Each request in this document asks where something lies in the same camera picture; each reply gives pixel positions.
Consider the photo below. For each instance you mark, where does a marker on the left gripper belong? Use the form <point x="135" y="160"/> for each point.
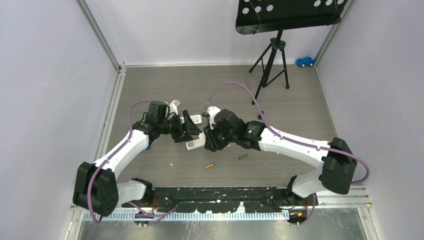
<point x="179" y="136"/>

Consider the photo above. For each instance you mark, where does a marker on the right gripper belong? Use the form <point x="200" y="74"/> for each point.
<point x="212" y="144"/>

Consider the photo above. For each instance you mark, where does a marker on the white remote control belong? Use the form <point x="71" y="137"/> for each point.
<point x="195" y="144"/>
<point x="196" y="119"/>

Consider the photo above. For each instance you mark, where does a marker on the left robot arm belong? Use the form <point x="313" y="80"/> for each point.
<point x="96" y="187"/>

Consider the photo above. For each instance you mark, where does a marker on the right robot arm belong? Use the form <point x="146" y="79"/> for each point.
<point x="333" y="161"/>

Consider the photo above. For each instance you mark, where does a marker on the orange battery lower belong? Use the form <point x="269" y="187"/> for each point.
<point x="209" y="166"/>

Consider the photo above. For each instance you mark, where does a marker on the green battery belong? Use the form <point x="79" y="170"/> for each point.
<point x="243" y="156"/>

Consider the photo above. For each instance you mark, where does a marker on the black chess piece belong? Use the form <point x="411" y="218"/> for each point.
<point x="260" y="116"/>

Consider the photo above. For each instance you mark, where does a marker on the blue toy car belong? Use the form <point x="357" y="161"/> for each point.
<point x="305" y="62"/>

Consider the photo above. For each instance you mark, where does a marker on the black music stand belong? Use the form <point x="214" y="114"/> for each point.
<point x="262" y="16"/>

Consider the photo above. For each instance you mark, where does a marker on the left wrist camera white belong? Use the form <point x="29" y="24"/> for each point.
<point x="173" y="107"/>

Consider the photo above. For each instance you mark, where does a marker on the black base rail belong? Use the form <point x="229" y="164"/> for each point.
<point x="220" y="200"/>

